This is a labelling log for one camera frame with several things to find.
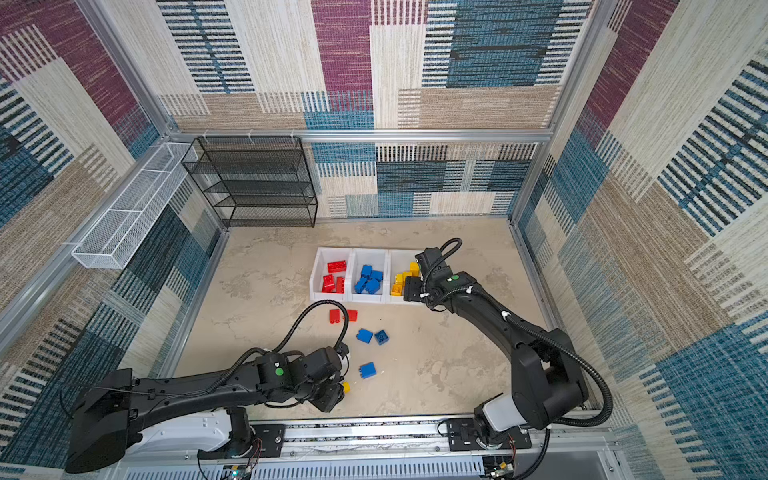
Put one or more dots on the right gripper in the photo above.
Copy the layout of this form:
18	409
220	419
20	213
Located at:
411	289

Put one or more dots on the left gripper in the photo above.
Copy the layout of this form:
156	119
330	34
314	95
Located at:
333	397

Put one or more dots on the yellow long brick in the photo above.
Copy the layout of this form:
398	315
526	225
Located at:
401	277

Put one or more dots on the blue large square brick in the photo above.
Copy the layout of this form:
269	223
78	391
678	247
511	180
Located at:
373	286

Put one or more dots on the blue long studded brick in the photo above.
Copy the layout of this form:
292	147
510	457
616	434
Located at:
360	285

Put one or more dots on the dark blue hollow brick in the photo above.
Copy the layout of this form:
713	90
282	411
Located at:
381	337

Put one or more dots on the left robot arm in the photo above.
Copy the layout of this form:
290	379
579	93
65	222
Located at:
110	416

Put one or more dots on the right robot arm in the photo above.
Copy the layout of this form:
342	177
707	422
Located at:
550	383

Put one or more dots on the right white bin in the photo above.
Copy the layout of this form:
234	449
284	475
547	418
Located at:
398	262

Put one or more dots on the white bin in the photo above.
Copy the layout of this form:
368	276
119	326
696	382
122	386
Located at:
377	258
398	262
323	256

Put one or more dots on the blue brick bottom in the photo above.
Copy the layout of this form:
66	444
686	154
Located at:
367	370

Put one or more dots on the middle white bin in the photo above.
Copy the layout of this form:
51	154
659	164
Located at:
377	258

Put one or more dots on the left white bin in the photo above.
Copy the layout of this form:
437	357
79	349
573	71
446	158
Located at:
323	256

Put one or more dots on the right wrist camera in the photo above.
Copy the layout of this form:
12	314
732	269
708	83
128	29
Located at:
429	260

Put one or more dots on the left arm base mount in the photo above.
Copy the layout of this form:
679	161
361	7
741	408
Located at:
249	442

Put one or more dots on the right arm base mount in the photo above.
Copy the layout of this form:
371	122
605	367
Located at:
472	434

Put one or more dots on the black wire shelf rack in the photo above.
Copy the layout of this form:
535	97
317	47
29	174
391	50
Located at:
254	181

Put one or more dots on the white wire mesh basket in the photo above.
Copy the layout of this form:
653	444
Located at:
119	232

